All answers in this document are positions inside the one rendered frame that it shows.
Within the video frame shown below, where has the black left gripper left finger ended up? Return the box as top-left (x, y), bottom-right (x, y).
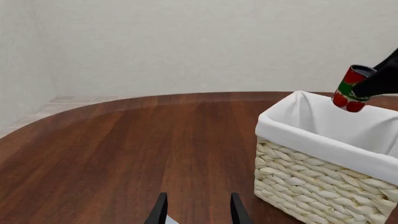
top-left (144, 192), bottom-right (169, 224)

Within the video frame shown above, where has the woven cream wicker basket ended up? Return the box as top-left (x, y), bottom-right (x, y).
top-left (254, 90), bottom-right (398, 224)

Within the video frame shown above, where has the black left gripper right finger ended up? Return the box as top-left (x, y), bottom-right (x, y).
top-left (230, 192), bottom-right (254, 224)

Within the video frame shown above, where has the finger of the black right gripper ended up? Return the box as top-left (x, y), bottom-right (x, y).
top-left (372, 47), bottom-right (398, 72)
top-left (353, 58), bottom-right (398, 98)

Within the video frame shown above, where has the white cloth basket liner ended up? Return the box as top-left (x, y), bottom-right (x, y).
top-left (256, 90), bottom-right (398, 174)

